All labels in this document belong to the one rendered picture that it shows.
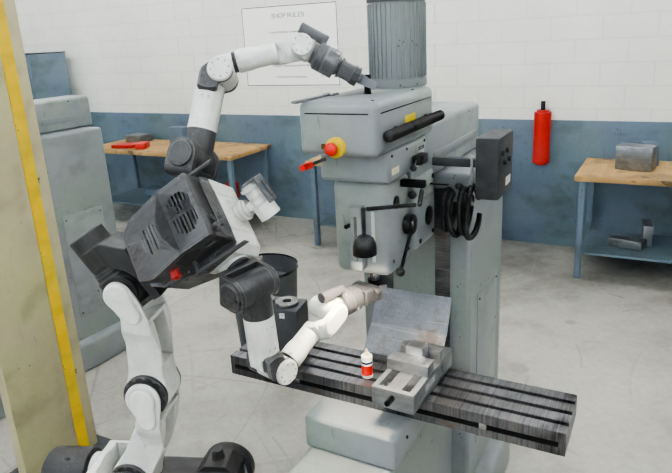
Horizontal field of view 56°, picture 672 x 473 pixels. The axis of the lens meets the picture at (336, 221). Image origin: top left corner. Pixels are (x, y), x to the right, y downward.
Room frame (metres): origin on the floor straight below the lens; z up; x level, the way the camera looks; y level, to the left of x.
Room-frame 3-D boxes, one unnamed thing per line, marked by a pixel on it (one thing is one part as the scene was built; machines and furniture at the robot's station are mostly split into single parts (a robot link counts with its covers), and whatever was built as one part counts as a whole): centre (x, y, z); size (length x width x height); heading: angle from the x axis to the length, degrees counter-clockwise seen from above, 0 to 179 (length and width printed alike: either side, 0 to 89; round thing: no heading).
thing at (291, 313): (2.24, 0.25, 1.00); 0.22 x 0.12 x 0.20; 71
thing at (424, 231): (2.19, -0.22, 1.47); 0.24 x 0.19 x 0.26; 61
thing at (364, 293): (1.95, -0.06, 1.23); 0.13 x 0.12 x 0.10; 46
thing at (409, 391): (1.92, -0.24, 0.96); 0.35 x 0.15 x 0.11; 149
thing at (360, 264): (1.92, -0.07, 1.45); 0.04 x 0.04 x 0.21; 61
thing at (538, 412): (1.99, -0.16, 0.86); 1.24 x 0.23 x 0.08; 61
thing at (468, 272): (2.56, -0.42, 0.78); 0.50 x 0.47 x 1.56; 151
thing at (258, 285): (1.64, 0.25, 1.39); 0.12 x 0.09 x 0.14; 138
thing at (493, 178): (2.12, -0.56, 1.62); 0.20 x 0.09 x 0.21; 151
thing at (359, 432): (2.02, -0.12, 0.76); 0.50 x 0.35 x 0.12; 151
